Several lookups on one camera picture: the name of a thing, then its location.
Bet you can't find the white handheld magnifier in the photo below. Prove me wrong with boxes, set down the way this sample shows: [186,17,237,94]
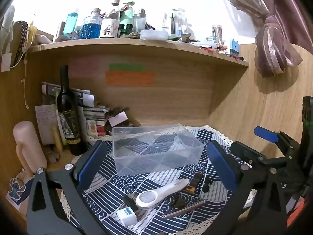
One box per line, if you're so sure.
[135,178,190,210]

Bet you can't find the clear bottle with cartoon label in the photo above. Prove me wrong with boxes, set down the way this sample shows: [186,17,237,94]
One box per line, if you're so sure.
[99,0,122,39]

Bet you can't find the black yellow lighter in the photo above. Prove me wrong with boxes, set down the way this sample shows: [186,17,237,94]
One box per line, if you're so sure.
[185,172,204,193]

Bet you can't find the stack of papers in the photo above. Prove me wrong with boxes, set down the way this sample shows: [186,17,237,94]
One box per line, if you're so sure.
[41,81,130,137]

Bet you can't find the orange sticky note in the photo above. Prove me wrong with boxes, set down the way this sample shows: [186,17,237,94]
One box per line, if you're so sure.
[105,70,155,87]

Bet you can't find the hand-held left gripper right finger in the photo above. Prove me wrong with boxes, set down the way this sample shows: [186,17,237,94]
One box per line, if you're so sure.
[207,141,288,235]

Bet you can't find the silver metal pen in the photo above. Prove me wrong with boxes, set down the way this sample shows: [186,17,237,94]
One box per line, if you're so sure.
[163,199,206,219]

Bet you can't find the black lace ribbon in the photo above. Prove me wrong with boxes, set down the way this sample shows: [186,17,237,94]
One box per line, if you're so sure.
[11,21,28,66]

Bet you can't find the clear plastic box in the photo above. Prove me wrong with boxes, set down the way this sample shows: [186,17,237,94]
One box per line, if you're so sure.
[112,124,205,176]

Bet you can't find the white paper note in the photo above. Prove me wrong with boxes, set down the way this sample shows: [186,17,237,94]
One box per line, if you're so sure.
[35,104,59,145]

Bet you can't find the wooden shelf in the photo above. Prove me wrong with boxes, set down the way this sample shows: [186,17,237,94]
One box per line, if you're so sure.
[27,38,249,68]

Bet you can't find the white paper tag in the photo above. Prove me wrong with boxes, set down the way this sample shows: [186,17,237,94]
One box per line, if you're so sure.
[108,112,128,127]

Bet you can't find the pink sticky note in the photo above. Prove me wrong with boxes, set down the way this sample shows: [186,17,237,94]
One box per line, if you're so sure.
[69,57,100,77]

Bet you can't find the blue patterned tablecloth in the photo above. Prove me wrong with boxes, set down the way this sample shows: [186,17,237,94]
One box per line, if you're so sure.
[60,125,257,235]

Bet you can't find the glass bottle with blue liquid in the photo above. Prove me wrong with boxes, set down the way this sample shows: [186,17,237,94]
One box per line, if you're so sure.
[79,8,102,40]

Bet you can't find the blue black stamp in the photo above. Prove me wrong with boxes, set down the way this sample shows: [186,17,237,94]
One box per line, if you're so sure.
[230,39,239,56]

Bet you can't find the packaged toothbrush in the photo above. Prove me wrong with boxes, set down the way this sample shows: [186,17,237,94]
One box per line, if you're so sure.
[170,8,186,35]

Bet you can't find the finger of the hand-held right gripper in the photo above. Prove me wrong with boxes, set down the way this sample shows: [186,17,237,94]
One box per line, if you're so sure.
[254,126,302,153]
[230,141,288,168]

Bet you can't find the blue cartoon sticker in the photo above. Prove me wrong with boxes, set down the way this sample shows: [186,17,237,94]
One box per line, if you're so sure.
[7,177,26,200]

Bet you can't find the yellow tube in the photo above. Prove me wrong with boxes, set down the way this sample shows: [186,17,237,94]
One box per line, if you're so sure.
[52,126,63,151]

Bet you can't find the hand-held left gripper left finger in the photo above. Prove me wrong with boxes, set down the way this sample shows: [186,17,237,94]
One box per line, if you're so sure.
[26,141,107,235]

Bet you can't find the green spray bottle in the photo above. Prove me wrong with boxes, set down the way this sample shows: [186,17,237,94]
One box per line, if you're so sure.
[119,2,135,36]

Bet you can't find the dark wine bottle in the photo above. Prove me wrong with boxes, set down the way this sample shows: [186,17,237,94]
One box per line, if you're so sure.
[56,65,86,156]

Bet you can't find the white charger plug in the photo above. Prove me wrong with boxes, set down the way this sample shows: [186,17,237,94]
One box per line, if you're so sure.
[116,206,139,227]

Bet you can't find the green sticky note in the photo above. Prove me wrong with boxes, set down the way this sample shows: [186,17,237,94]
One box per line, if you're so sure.
[109,64,145,71]

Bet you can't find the pink ceramic mug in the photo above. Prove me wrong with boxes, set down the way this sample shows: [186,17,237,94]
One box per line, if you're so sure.
[13,121,47,174]

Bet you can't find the frosted glass bottle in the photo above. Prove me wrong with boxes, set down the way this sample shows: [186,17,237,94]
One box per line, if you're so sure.
[135,8,147,33]

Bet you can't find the pink curtain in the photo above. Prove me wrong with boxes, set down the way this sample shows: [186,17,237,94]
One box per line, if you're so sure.
[215,0,313,77]

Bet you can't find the translucent white box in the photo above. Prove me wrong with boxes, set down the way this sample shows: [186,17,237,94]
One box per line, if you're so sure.
[140,29,169,40]

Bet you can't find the glass jar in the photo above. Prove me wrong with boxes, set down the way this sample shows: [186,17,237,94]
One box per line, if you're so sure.
[211,25,223,45]

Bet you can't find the teal plastic bottle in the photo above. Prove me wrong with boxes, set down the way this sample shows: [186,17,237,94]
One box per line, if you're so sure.
[63,13,79,37]

